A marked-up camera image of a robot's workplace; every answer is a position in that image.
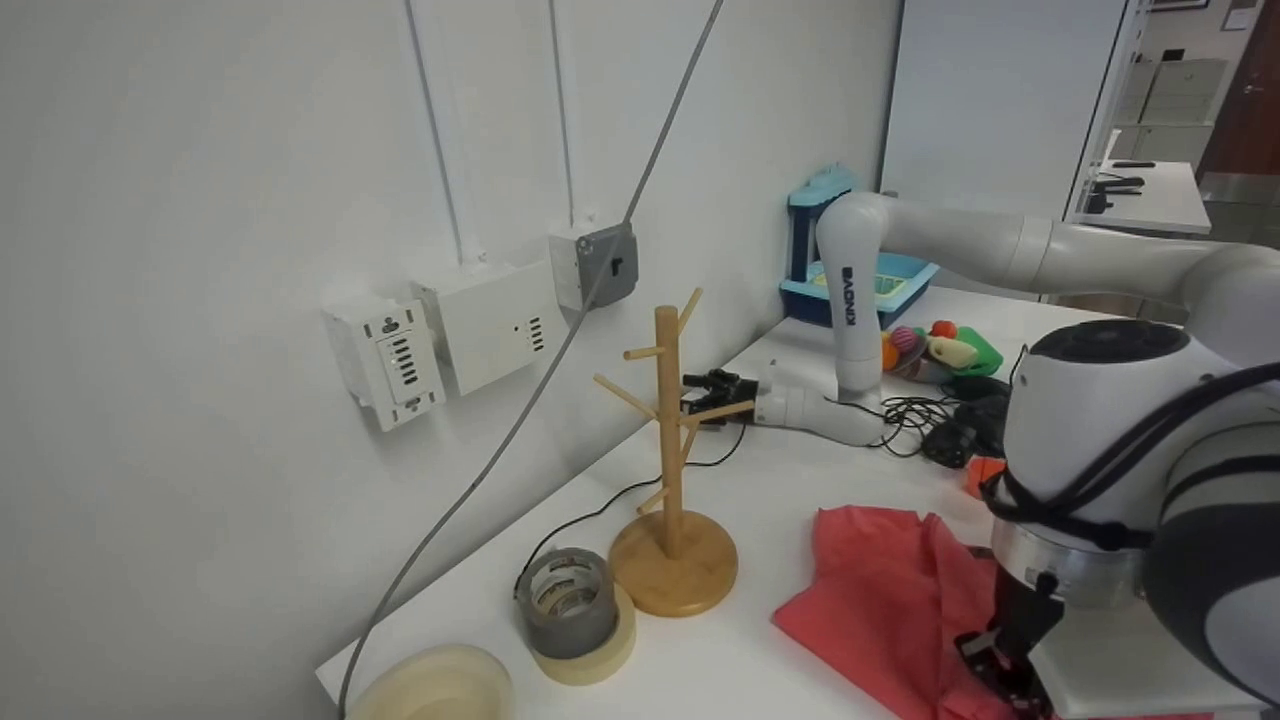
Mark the gray junction box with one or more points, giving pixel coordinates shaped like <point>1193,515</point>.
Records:
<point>595,267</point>

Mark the small orange cup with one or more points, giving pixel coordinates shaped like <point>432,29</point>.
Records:
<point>982,474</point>

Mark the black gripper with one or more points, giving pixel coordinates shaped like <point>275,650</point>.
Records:
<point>1028,602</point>

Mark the green toy vegetable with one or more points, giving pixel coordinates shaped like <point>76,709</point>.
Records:
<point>982,355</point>

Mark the white board panel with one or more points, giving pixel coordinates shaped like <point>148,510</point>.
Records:
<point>1001,93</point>

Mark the white outlet box black print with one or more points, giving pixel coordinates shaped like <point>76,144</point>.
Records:
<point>392,362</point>

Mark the coral red cloth shirt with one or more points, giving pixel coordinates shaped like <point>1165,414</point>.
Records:
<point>881,602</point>

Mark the white wall conduit pipe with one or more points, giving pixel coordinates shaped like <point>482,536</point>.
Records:
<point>432,135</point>
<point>561,114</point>

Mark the white background desk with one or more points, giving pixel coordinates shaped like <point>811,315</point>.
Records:
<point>1161,201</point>

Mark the cream plastic bowl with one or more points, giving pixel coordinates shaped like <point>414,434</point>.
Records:
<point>432,692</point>

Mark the purple toy fruit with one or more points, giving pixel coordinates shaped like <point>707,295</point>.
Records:
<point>905,350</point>

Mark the small black clip device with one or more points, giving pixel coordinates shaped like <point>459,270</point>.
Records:
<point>722,388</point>

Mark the plain white wall box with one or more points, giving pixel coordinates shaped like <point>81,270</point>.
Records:
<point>494,326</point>

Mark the small red toy fruit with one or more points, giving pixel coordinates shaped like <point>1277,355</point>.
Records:
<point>945,330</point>

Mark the wooden mug tree stand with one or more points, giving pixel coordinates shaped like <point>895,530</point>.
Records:
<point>666,440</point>

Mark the beige masking tape roll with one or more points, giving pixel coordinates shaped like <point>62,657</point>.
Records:
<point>597,671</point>

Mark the brown wooden door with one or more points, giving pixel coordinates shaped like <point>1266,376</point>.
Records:
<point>1255,93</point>

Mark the blue plastic stand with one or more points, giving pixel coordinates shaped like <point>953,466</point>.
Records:
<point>807,225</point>

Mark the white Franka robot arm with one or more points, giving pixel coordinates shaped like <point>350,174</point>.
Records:
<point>1095,401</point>

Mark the light blue plastic tray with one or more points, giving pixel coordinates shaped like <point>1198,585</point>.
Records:
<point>903,283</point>

